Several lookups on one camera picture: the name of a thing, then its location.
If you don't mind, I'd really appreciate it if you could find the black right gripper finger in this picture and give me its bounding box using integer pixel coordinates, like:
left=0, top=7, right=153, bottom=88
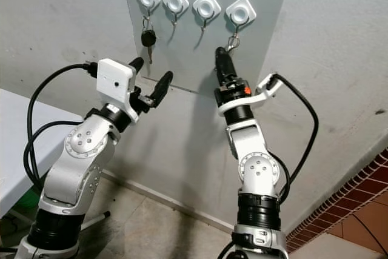
left=215, top=46, right=236, bottom=75

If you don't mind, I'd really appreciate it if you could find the red brick step edge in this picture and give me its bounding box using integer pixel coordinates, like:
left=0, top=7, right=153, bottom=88
left=285, top=149, right=388, bottom=257

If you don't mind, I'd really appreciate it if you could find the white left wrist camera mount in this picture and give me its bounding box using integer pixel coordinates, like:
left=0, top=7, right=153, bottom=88
left=96, top=58, right=138, bottom=124

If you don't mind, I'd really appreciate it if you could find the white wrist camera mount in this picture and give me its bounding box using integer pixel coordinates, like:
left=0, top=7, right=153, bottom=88
left=218, top=73, right=283, bottom=116
left=96, top=58, right=138, bottom=124

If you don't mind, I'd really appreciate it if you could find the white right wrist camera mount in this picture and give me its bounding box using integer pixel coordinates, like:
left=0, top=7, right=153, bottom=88
left=218, top=73, right=283, bottom=116

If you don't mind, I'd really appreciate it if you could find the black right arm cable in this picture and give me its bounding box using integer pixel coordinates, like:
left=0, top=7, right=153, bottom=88
left=273, top=73, right=321, bottom=203

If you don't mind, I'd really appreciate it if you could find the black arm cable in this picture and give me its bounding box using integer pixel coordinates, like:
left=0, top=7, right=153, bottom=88
left=273, top=73, right=321, bottom=203
left=24, top=62, right=101, bottom=197

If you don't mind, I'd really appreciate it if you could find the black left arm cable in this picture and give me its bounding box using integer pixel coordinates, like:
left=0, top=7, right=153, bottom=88
left=24, top=62, right=101, bottom=197

